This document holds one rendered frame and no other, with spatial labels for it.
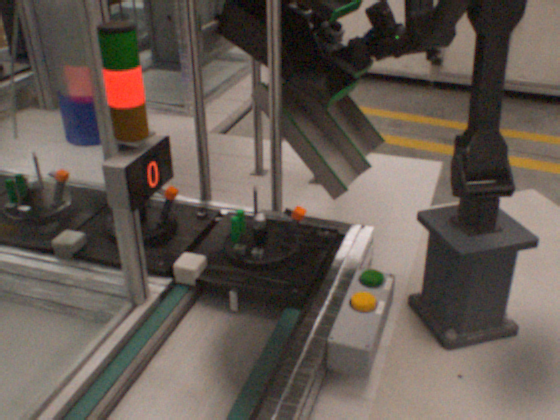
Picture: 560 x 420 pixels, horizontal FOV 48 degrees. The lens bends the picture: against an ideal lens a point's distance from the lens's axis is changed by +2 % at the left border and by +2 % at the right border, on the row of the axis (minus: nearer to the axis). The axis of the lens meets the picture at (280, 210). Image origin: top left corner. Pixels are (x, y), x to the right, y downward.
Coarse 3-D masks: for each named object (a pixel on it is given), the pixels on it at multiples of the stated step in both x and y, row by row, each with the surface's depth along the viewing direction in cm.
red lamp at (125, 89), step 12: (108, 72) 82; (120, 72) 82; (132, 72) 83; (108, 84) 83; (120, 84) 83; (132, 84) 83; (108, 96) 85; (120, 96) 84; (132, 96) 84; (144, 96) 86
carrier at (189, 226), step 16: (144, 208) 120; (160, 208) 126; (176, 208) 130; (192, 208) 130; (208, 208) 130; (144, 224) 120; (160, 224) 119; (176, 224) 123; (192, 224) 124; (208, 224) 124; (144, 240) 116; (160, 240) 118; (176, 240) 119; (192, 240) 119; (160, 256) 114; (176, 256) 114; (160, 272) 110
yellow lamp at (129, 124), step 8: (144, 104) 86; (112, 112) 85; (120, 112) 85; (128, 112) 85; (136, 112) 85; (144, 112) 87; (112, 120) 86; (120, 120) 85; (128, 120) 85; (136, 120) 86; (144, 120) 87; (112, 128) 87; (120, 128) 86; (128, 128) 86; (136, 128) 86; (144, 128) 87; (120, 136) 87; (128, 136) 86; (136, 136) 87; (144, 136) 88
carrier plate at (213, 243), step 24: (216, 240) 118; (312, 240) 118; (336, 240) 121; (216, 264) 111; (312, 264) 111; (216, 288) 107; (240, 288) 105; (264, 288) 105; (288, 288) 105; (312, 288) 107
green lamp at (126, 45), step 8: (120, 32) 80; (128, 32) 80; (136, 32) 82; (104, 40) 80; (112, 40) 80; (120, 40) 80; (128, 40) 81; (136, 40) 82; (104, 48) 81; (112, 48) 80; (120, 48) 81; (128, 48) 81; (136, 48) 82; (104, 56) 81; (112, 56) 81; (120, 56) 81; (128, 56) 81; (136, 56) 83; (104, 64) 82; (112, 64) 81; (120, 64) 81; (128, 64) 82; (136, 64) 83
